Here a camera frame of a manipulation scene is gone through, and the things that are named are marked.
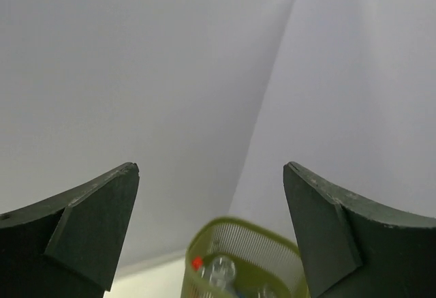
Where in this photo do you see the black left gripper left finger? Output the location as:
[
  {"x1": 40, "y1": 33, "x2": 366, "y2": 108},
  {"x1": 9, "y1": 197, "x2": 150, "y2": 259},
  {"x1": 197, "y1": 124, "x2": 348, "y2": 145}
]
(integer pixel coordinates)
[{"x1": 1, "y1": 162, "x2": 140, "y2": 297}]

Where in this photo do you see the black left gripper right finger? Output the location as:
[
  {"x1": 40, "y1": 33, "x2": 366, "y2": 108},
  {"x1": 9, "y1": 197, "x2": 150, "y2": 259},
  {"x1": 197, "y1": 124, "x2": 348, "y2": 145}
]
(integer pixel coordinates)
[{"x1": 283, "y1": 162, "x2": 435, "y2": 297}]

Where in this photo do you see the clear ribbed water bottle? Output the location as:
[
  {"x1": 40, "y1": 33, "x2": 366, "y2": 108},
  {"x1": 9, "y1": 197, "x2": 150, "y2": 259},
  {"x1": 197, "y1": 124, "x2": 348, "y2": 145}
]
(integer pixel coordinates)
[{"x1": 208, "y1": 255, "x2": 236, "y2": 290}]

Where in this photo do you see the red cap clear bottle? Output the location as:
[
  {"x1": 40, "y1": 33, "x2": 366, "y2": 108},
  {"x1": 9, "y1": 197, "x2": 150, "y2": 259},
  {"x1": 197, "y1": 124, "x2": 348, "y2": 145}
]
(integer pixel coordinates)
[{"x1": 191, "y1": 256, "x2": 206, "y2": 277}]

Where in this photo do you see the green mesh waste bin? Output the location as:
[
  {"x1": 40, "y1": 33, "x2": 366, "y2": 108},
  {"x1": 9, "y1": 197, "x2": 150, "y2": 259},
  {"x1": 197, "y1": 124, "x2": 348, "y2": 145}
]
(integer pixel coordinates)
[{"x1": 181, "y1": 216, "x2": 310, "y2": 297}]

